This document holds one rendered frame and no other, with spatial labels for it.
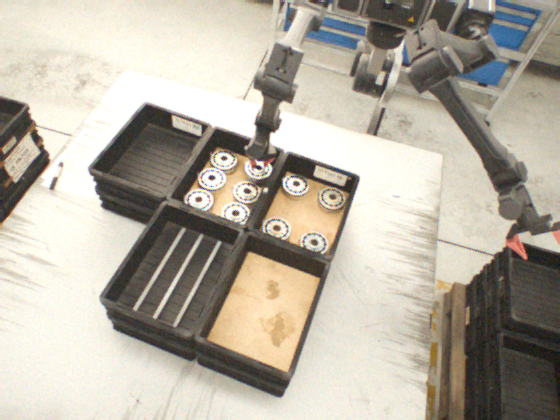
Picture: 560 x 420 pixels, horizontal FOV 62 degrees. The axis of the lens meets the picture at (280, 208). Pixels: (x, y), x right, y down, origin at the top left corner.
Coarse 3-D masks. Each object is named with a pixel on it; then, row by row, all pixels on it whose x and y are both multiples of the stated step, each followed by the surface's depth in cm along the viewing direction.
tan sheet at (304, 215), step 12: (312, 192) 178; (276, 204) 172; (288, 204) 173; (300, 204) 174; (312, 204) 174; (276, 216) 169; (288, 216) 170; (300, 216) 170; (312, 216) 171; (324, 216) 172; (336, 216) 172; (300, 228) 167; (312, 228) 168; (324, 228) 168; (336, 228) 169; (288, 240) 164
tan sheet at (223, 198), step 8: (240, 160) 183; (248, 160) 184; (208, 168) 179; (240, 168) 181; (272, 168) 183; (232, 176) 178; (240, 176) 178; (232, 184) 175; (264, 184) 177; (224, 192) 173; (232, 192) 173; (184, 200) 169; (216, 200) 170; (224, 200) 171; (232, 200) 171; (216, 208) 168; (248, 208) 170
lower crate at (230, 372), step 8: (200, 360) 146; (208, 360) 138; (208, 368) 146; (216, 368) 145; (224, 368) 142; (232, 368) 136; (232, 376) 145; (240, 376) 141; (248, 376) 137; (248, 384) 144; (256, 384) 144; (264, 384) 140; (272, 384) 135; (288, 384) 135; (272, 392) 144; (280, 392) 139
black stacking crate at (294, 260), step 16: (256, 240) 152; (240, 256) 150; (272, 256) 156; (288, 256) 153; (304, 256) 149; (304, 272) 157; (320, 272) 153; (224, 288) 142; (208, 320) 135; (208, 352) 136; (240, 368) 136; (256, 368) 132; (272, 368) 128
